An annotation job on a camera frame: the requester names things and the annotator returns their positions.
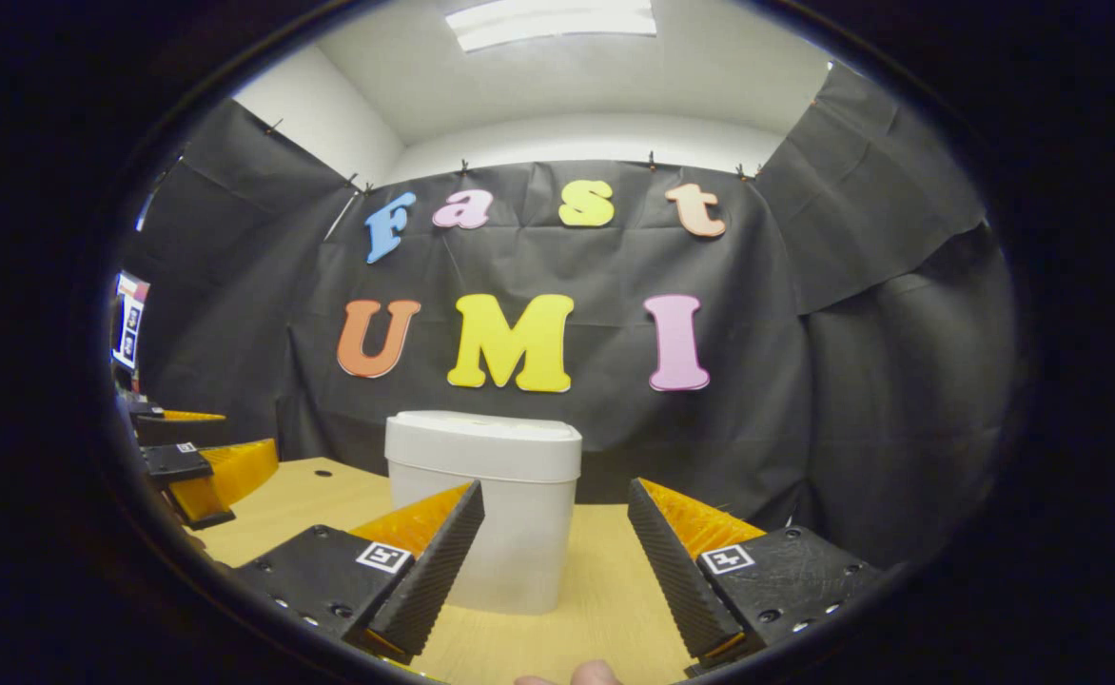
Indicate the computer monitor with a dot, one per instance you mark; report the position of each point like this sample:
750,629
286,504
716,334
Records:
129,323

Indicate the white desktop garbage bin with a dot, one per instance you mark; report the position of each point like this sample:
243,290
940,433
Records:
519,533

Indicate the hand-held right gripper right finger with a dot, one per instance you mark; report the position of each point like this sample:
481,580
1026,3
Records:
676,576

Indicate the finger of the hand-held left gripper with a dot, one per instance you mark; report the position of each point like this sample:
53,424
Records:
177,430
177,463

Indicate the wooden desktop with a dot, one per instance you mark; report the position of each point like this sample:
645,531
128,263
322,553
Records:
605,590

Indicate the black backdrop cloth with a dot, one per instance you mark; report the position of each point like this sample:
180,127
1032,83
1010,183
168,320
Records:
596,266

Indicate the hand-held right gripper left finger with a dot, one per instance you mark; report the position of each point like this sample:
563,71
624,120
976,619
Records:
429,580

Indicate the long ceiling light panel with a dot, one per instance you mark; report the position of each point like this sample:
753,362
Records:
553,19

